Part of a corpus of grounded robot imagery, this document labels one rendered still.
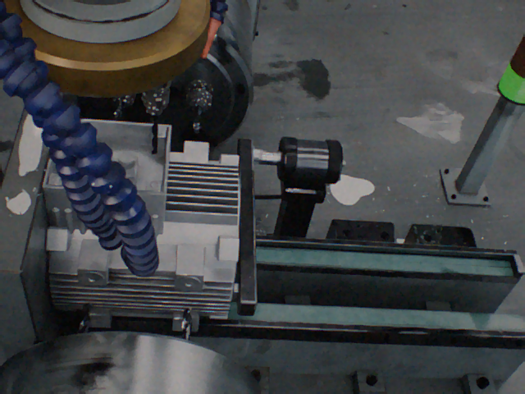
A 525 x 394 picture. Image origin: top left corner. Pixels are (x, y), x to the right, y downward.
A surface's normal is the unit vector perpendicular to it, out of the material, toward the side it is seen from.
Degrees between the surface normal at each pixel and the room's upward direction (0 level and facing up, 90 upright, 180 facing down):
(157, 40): 0
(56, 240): 45
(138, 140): 90
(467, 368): 90
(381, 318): 0
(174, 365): 17
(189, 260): 0
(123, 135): 90
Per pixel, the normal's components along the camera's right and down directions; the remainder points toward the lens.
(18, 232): 0.13, -0.64
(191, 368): 0.53, -0.56
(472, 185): 0.03, 0.76
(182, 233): 0.12, -0.07
